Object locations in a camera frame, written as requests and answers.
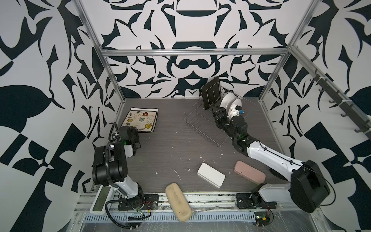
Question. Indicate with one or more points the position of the wire dish rack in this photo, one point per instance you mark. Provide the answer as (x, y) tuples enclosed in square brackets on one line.
[(202, 121)]

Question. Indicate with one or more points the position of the floral black square plate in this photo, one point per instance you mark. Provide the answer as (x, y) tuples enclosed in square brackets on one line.
[(140, 119)]

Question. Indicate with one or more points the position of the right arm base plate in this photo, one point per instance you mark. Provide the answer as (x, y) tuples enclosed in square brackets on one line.
[(252, 201)]

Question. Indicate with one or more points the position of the white rectangular case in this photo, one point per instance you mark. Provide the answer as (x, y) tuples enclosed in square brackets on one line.
[(211, 175)]

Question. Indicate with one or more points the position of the white round plate front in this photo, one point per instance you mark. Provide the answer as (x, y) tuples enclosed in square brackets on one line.
[(236, 102)]

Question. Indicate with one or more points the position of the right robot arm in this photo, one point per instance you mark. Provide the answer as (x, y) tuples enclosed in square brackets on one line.
[(306, 187)]

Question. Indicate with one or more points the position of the beige oblong case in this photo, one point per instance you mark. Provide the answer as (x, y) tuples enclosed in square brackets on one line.
[(178, 202)]

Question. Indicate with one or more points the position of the small circuit board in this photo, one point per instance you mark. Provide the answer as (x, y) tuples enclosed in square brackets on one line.
[(263, 219)]

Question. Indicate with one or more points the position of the white round plate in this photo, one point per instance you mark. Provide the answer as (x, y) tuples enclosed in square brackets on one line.
[(236, 102), (227, 101)]

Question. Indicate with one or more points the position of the white display box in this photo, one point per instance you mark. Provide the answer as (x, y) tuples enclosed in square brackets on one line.
[(104, 194)]

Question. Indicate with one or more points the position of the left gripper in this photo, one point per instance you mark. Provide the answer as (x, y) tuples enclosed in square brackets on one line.
[(134, 129)]

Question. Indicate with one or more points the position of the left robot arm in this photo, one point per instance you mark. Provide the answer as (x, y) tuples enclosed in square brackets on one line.
[(110, 167)]

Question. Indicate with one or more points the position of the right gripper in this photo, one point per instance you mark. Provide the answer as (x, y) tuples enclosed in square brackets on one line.
[(221, 114)]

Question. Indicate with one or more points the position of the white round plate back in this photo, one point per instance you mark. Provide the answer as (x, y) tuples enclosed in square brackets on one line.
[(227, 101)]

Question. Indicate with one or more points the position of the slotted cable duct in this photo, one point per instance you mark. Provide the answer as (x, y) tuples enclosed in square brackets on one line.
[(157, 217)]

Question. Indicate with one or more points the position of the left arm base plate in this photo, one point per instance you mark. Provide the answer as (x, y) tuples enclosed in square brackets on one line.
[(149, 202)]

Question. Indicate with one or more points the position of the wall hook rail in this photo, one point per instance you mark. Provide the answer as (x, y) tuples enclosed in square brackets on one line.
[(340, 99)]

